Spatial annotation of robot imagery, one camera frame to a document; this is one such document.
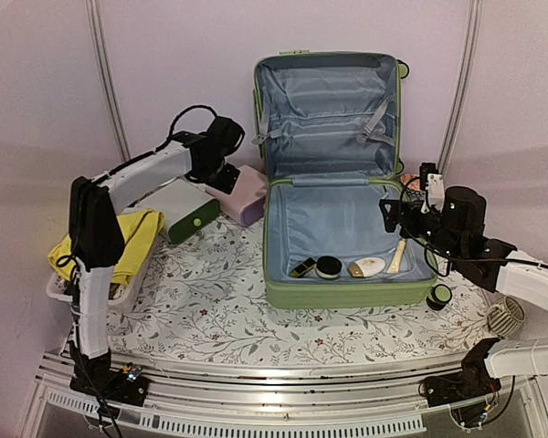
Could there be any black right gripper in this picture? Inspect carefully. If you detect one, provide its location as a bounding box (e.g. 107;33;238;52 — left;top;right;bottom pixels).
382;198;465;264

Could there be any white green drawer box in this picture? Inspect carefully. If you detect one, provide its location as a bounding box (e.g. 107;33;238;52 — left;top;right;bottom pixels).
136;179;220;245

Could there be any purple drawer box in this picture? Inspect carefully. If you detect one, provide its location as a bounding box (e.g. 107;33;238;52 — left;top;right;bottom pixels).
214;165;268;226

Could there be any yellow garment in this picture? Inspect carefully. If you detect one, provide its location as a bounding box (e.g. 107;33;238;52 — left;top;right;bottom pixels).
47;209;164;286

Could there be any green hard-shell suitcase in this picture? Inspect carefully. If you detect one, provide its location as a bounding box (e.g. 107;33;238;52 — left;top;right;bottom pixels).
254;52;437;309

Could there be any white perforated plastic basket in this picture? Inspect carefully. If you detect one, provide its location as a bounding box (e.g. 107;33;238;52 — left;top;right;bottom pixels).
46;235;158;313

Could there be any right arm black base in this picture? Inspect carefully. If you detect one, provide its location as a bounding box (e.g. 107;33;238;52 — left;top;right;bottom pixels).
422;338;501;407

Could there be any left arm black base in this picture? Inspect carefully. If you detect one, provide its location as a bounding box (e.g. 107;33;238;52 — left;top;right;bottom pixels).
69;350;151;407

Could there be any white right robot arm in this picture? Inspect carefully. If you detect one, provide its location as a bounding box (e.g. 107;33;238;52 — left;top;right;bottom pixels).
379;163;548;398

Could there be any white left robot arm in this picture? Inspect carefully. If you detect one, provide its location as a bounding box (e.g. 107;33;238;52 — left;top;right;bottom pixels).
68;116;245;360

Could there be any cream tube in suitcase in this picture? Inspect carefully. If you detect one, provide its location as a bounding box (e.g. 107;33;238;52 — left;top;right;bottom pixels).
386;238;407;274

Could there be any cream round bottle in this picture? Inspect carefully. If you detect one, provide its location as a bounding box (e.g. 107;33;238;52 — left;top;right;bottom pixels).
347;257;385;278

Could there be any black lidded round jar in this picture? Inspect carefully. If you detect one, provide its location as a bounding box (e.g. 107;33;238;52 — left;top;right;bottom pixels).
315;255;343;280

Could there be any small dark tube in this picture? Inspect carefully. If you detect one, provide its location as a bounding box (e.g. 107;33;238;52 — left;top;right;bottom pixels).
289;257;316;278

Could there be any floral white table mat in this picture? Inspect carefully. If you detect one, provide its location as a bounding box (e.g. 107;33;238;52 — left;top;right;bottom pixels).
107;217;487;369

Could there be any white ribbed round object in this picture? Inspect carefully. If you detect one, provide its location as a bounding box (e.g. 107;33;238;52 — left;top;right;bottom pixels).
486;297;526;339

